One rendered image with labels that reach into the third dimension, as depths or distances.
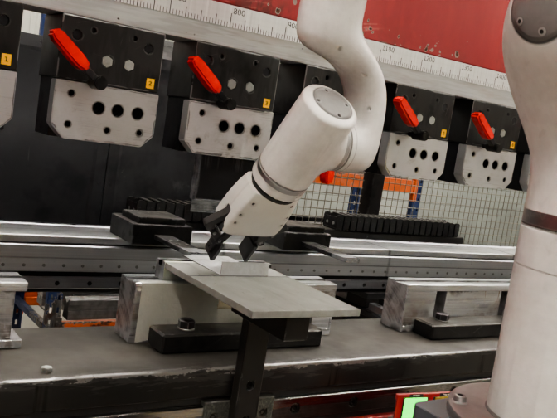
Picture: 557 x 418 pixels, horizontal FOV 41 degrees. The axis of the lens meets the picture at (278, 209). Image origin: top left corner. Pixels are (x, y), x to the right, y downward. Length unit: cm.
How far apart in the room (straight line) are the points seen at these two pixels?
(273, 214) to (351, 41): 28
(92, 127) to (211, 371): 39
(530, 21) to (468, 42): 85
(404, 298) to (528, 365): 81
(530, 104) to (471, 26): 82
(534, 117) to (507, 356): 21
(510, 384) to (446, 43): 86
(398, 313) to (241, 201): 53
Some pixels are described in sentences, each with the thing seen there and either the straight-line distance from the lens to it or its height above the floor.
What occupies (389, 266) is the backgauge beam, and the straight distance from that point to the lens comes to 180.
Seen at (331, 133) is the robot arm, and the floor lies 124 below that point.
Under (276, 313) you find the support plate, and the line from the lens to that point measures 98.
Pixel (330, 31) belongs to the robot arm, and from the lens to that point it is 100.
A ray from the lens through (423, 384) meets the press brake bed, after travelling 141.
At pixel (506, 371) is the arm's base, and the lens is 71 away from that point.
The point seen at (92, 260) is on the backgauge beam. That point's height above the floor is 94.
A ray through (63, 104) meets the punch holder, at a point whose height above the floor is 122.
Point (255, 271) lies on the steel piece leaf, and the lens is 116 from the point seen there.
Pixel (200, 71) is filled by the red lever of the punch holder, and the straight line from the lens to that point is 110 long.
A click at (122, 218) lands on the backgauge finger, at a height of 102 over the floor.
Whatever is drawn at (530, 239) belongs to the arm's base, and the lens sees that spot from 69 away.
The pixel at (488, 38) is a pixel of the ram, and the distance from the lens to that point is 152.
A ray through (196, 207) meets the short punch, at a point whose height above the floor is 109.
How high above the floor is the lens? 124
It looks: 7 degrees down
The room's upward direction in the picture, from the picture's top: 9 degrees clockwise
